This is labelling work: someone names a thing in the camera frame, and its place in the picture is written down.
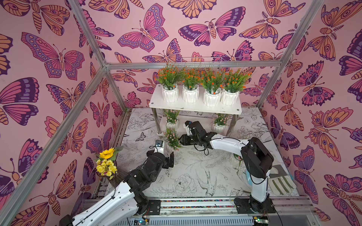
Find pink potted plant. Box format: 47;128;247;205
212;113;229;134
164;109;180;130
165;128;182;150

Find orange potted plant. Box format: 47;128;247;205
182;68;201;103
157;64;183;103
221;69;252;105
200;68;223;107

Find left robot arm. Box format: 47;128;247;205
59;151;174;226

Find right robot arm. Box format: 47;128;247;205
179;121;275;213

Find white two-tier rack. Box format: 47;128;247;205
149;84;242;135

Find sunflower bouquet in vase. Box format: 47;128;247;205
95;147;123;180

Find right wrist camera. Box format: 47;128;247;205
183;121;192;136

